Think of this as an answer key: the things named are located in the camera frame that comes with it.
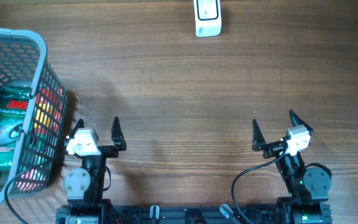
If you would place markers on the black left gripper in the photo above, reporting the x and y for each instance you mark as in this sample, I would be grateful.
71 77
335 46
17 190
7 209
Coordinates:
119 141

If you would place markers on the grey black plastic basket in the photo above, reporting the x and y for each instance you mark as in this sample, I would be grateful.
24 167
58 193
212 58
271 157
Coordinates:
33 103

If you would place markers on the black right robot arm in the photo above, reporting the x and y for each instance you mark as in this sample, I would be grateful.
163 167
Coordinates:
306 183

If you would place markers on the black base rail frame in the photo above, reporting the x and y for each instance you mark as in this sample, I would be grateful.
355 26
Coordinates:
281 212

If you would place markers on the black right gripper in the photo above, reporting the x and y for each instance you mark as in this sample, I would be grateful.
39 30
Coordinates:
258 143

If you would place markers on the white barcode scanner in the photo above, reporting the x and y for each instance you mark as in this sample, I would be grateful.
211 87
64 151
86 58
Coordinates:
208 21

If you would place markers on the red sauce bottle green cap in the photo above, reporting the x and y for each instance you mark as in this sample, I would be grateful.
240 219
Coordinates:
48 112

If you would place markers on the green 3M gloves packet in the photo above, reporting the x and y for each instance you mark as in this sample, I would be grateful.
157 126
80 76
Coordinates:
13 106

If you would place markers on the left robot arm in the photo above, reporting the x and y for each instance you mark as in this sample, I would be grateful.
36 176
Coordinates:
85 185

